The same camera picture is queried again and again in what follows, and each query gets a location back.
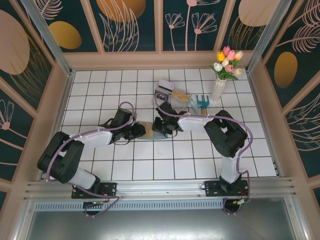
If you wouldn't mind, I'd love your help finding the white card with stripe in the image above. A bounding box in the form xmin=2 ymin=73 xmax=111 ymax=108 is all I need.
xmin=156 ymin=79 xmax=175 ymax=93

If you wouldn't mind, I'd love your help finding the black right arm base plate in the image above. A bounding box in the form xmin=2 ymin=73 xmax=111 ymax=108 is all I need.
xmin=204 ymin=179 xmax=251 ymax=199

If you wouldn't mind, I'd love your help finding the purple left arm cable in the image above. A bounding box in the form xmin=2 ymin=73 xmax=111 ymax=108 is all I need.
xmin=46 ymin=100 xmax=138 ymax=218

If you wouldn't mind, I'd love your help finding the white ribbed vase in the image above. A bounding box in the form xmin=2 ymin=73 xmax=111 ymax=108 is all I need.
xmin=211 ymin=76 xmax=227 ymax=102

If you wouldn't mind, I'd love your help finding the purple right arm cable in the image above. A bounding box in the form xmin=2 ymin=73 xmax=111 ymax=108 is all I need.
xmin=154 ymin=91 xmax=253 ymax=216

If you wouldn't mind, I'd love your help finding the orange card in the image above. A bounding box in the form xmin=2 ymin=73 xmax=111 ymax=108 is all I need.
xmin=144 ymin=122 xmax=155 ymax=139

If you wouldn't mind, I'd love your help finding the teal rake wooden handle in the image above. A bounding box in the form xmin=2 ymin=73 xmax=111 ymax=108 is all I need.
xmin=194 ymin=94 xmax=210 ymax=116

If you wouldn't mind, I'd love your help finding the perforated metal strip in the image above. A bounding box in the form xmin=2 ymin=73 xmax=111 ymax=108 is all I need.
xmin=33 ymin=199 xmax=227 ymax=212

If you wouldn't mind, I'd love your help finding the aluminium rail beam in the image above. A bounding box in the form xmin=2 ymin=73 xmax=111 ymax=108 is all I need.
xmin=23 ymin=177 xmax=297 ymax=202

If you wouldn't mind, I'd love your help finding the light blue garden trowel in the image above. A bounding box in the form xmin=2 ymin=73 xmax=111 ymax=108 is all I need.
xmin=188 ymin=97 xmax=199 ymax=112

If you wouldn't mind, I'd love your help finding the aluminium frame post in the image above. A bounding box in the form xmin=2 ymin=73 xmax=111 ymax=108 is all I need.
xmin=19 ymin=0 xmax=76 ymax=77
xmin=245 ymin=0 xmax=288 ymax=75

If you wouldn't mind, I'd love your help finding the black VIP card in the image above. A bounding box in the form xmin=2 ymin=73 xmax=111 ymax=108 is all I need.
xmin=154 ymin=91 xmax=172 ymax=102

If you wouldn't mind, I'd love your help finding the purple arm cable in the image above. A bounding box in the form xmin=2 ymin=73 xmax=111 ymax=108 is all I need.
xmin=46 ymin=100 xmax=138 ymax=218
xmin=154 ymin=91 xmax=253 ymax=216

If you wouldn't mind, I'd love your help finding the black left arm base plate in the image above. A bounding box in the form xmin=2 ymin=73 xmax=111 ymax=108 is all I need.
xmin=71 ymin=181 xmax=118 ymax=200

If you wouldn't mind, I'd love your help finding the gold cards stack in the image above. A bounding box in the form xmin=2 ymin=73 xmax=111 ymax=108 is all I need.
xmin=171 ymin=90 xmax=190 ymax=105

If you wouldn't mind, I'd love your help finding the artificial tulip bouquet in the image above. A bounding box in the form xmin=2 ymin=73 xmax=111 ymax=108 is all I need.
xmin=209 ymin=45 xmax=244 ymax=81

